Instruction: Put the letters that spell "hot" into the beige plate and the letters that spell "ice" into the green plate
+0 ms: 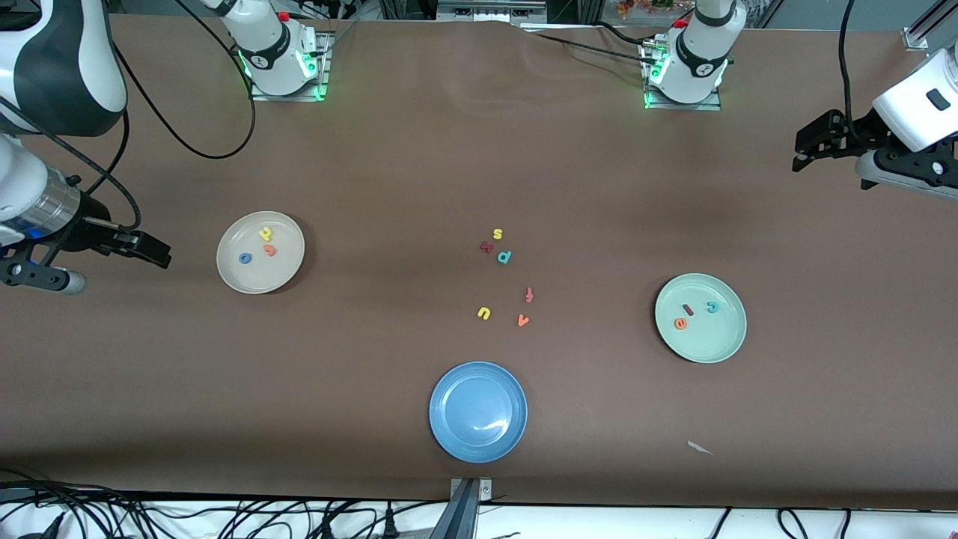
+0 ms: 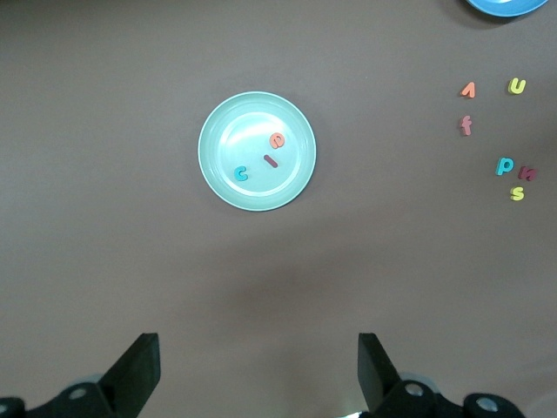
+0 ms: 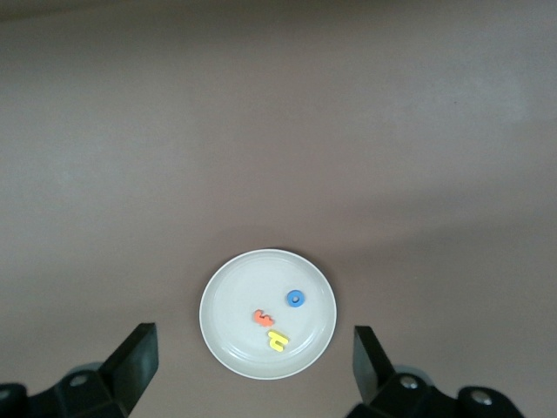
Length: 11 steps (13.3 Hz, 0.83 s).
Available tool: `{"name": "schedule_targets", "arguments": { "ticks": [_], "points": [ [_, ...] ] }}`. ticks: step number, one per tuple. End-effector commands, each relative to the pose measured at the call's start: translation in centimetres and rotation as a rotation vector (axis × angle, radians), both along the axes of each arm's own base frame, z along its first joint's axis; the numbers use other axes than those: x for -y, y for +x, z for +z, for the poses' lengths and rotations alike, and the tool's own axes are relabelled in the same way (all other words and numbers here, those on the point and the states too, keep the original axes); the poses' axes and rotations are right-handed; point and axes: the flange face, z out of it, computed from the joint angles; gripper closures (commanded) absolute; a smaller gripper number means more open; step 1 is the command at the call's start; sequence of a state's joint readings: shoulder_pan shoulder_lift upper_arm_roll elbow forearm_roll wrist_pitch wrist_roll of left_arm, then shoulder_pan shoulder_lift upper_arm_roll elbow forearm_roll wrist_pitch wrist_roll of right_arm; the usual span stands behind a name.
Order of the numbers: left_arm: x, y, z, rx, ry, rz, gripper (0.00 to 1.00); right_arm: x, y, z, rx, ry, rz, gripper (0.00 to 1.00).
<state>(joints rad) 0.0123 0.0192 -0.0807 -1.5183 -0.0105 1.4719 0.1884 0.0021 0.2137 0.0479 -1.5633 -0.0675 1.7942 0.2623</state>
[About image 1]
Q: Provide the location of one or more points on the white paper scrap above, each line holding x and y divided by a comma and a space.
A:
700, 448

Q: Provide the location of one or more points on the orange floral object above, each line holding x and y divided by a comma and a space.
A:
644, 7

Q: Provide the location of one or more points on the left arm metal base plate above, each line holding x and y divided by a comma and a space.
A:
685, 106

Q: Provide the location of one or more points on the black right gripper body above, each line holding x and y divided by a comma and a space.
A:
88, 233

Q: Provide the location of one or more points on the silver metal bracket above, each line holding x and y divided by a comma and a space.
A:
486, 490

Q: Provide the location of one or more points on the aluminium frame profile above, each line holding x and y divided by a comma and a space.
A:
924, 26

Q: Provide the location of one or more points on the brown table cover sheet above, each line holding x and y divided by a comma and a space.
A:
479, 150

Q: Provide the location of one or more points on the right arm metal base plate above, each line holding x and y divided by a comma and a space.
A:
288, 97

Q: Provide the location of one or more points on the beige brown plate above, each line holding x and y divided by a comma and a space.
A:
262, 277

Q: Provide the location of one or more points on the grey metal device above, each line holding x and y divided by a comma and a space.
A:
486, 11

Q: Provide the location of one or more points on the blue plate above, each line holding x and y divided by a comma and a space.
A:
477, 412

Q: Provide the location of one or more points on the black camera pole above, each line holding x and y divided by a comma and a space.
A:
458, 516

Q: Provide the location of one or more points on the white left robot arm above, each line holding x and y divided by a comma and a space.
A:
920, 112

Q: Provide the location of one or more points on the light green plate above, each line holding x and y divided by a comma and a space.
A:
711, 340

